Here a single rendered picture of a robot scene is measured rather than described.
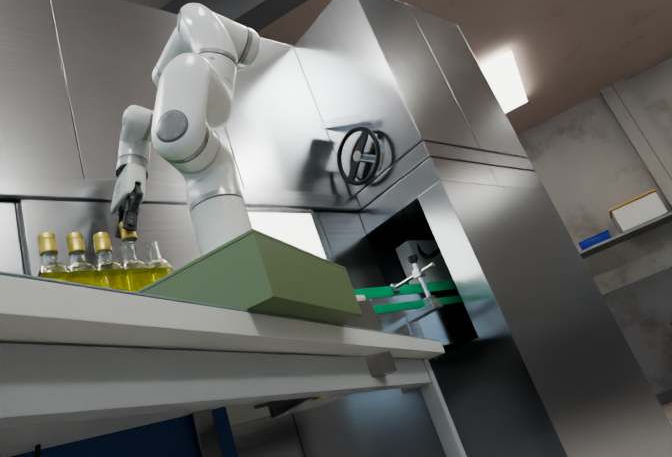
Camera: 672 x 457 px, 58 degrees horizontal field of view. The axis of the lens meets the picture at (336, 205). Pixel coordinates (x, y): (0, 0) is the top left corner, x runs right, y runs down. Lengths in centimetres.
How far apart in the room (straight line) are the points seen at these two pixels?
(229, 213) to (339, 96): 139
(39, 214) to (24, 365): 102
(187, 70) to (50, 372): 63
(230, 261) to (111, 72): 125
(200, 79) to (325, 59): 142
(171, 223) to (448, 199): 86
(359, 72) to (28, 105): 113
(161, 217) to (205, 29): 65
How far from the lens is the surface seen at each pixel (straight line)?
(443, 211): 196
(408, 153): 206
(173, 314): 65
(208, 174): 107
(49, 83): 186
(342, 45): 238
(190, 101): 103
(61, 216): 158
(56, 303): 54
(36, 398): 56
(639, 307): 773
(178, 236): 167
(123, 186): 147
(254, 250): 78
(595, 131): 821
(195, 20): 122
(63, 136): 175
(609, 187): 799
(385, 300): 179
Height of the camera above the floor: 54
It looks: 22 degrees up
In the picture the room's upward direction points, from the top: 21 degrees counter-clockwise
